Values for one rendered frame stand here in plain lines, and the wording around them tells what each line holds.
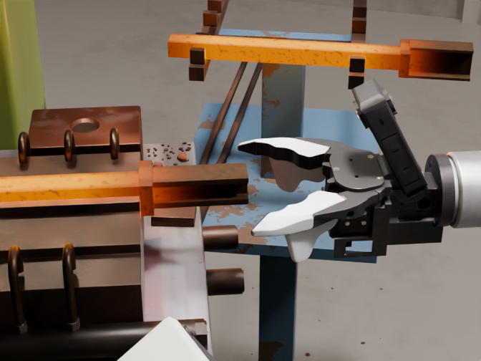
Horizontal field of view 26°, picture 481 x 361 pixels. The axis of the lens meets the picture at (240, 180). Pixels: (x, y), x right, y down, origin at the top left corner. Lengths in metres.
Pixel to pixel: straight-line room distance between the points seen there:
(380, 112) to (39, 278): 0.34
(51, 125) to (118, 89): 2.16
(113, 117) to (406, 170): 0.34
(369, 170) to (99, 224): 0.26
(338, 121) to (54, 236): 0.89
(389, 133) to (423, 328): 1.44
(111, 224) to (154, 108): 2.23
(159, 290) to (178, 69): 2.44
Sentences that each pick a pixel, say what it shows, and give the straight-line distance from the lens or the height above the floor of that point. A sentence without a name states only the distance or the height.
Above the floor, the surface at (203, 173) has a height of 1.01.
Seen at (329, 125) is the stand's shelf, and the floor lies 0.67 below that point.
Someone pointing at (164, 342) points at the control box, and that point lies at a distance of 0.52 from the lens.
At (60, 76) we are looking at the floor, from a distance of 3.41.
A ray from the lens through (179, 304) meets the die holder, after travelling 0.98.
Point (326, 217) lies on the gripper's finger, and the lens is 0.95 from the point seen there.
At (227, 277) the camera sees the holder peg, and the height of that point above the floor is 0.88.
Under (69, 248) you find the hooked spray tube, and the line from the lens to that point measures 0.89.
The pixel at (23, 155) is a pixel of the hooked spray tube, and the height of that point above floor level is 1.01.
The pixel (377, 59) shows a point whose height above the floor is 0.94.
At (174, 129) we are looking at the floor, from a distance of 3.07.
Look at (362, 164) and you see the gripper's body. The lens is 1.01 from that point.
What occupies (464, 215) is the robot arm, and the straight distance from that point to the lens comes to 1.02.
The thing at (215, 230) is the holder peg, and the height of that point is 0.88.
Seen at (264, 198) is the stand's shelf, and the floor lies 0.67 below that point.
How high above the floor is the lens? 1.54
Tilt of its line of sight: 33 degrees down
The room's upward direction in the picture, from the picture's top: straight up
